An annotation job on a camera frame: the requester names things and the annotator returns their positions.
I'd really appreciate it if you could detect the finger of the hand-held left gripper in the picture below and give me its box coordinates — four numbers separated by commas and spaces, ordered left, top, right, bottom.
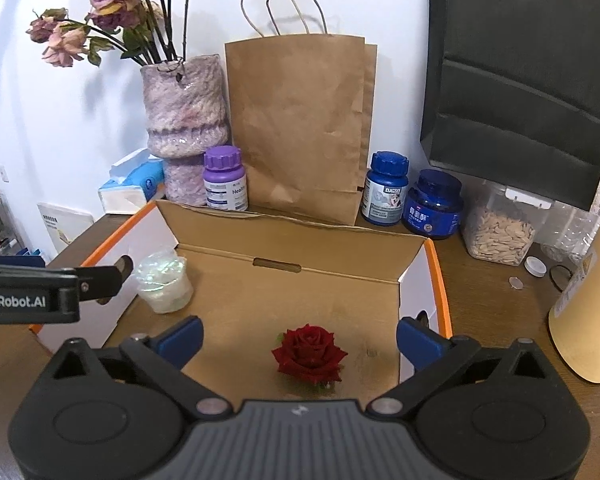
75, 255, 136, 307

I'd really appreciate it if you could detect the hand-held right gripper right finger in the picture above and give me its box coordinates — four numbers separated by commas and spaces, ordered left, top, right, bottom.
367, 316, 553, 418

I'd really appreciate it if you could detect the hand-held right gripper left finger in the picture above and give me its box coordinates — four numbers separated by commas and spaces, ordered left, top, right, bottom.
47, 316, 233, 418

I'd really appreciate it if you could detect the iridescent plastic cup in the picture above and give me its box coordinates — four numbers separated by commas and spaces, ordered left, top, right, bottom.
132, 246, 195, 315

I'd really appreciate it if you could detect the orange and white cardboard box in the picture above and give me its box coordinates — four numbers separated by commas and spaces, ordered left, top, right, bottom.
29, 199, 453, 386

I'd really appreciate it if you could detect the white box on floor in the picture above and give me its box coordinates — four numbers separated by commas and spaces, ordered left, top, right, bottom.
36, 202, 96, 259

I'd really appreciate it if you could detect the blue and white tissue box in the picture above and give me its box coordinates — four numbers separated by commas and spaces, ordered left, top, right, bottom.
98, 149, 166, 214

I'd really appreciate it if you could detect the red rose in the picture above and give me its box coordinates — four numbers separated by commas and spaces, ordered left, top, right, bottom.
271, 325, 348, 395

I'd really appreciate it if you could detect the blue round jar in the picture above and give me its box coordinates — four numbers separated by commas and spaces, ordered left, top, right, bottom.
402, 169, 465, 240

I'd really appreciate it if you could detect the clear container of seeds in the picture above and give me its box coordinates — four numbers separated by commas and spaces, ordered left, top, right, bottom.
461, 179, 556, 266

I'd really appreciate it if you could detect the blue capped supplement bottle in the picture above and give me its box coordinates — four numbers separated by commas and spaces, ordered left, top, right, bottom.
361, 151, 410, 226

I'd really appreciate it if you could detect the purple supplement bottle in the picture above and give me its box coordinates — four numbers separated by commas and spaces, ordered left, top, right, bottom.
202, 146, 248, 212

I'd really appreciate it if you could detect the yellow thermos jug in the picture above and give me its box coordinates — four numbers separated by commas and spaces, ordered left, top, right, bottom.
547, 232, 600, 385

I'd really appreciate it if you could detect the pink textured vase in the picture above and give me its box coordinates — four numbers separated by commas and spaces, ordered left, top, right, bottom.
140, 54, 231, 207

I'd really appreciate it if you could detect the clear plastic bottle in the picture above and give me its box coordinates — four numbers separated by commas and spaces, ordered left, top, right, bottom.
540, 149, 600, 266

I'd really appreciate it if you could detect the brown paper bag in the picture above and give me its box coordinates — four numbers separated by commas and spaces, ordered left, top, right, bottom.
224, 0, 378, 227

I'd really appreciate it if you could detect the black paper bag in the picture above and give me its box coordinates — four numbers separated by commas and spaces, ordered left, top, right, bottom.
420, 0, 600, 212

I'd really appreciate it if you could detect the black ring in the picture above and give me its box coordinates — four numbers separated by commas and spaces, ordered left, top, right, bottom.
550, 265, 576, 293

